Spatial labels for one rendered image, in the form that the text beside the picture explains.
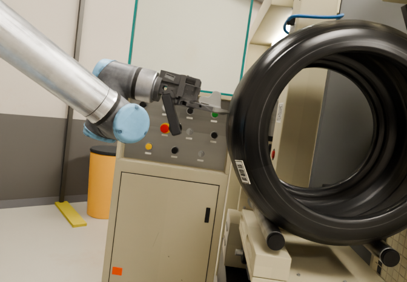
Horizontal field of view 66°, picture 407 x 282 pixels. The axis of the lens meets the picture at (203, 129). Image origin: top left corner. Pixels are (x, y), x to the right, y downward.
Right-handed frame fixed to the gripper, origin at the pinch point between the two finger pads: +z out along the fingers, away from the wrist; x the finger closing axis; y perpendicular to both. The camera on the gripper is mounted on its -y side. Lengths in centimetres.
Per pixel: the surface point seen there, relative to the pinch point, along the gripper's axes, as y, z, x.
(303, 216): -19.0, 23.9, -12.1
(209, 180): -33, 3, 61
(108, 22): 61, -134, 251
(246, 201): -28.3, 16.1, 22.7
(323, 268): -35, 37, -2
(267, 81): 9.9, 7.2, -11.6
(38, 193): -126, -151, 216
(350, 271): -34, 45, -1
